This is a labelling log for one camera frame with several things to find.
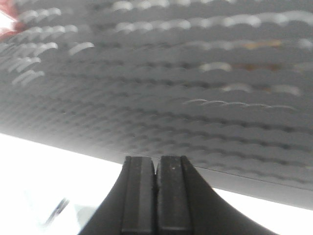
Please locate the black perforated pegboard panel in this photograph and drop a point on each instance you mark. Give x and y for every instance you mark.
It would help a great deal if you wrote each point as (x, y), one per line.
(227, 83)

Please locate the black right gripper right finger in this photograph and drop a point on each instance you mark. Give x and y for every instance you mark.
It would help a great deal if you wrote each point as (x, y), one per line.
(188, 205)

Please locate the white standing desk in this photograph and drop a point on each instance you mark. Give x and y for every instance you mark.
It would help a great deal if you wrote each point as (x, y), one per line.
(45, 190)

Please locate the red knob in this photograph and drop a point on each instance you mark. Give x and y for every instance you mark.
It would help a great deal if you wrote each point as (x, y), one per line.
(10, 24)

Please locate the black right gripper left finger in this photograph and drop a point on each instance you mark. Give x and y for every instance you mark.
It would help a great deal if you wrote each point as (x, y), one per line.
(129, 208)

